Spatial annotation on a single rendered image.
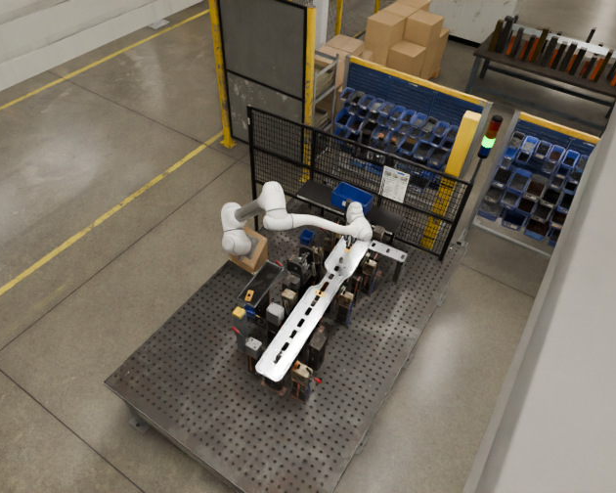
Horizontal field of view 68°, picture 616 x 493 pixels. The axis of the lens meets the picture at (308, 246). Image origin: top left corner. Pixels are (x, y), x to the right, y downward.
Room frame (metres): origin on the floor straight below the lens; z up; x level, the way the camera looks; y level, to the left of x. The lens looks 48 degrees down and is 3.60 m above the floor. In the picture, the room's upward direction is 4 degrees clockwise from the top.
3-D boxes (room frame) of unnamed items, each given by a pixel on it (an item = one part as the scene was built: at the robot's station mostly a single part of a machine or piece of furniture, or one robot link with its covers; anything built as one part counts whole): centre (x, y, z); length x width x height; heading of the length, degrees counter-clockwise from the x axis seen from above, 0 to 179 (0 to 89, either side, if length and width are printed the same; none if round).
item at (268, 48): (4.59, 0.59, 1.00); 1.34 x 0.14 x 2.00; 60
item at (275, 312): (1.66, 0.19, 0.90); 0.13 x 0.10 x 0.41; 64
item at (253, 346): (1.42, 0.30, 0.88); 0.11 x 0.10 x 0.36; 64
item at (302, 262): (2.06, 0.04, 0.94); 0.18 x 0.13 x 0.49; 154
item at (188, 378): (1.97, -0.04, 0.68); 2.56 x 1.61 x 0.04; 150
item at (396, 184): (2.75, -0.64, 1.30); 0.23 x 0.02 x 0.31; 64
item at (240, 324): (1.58, 0.41, 0.92); 0.08 x 0.08 x 0.44; 64
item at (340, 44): (5.64, -0.49, 0.52); 1.21 x 0.81 x 1.05; 154
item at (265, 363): (1.86, -0.10, 1.00); 1.38 x 0.22 x 0.02; 154
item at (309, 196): (2.77, -0.32, 1.01); 0.90 x 0.22 x 0.03; 64
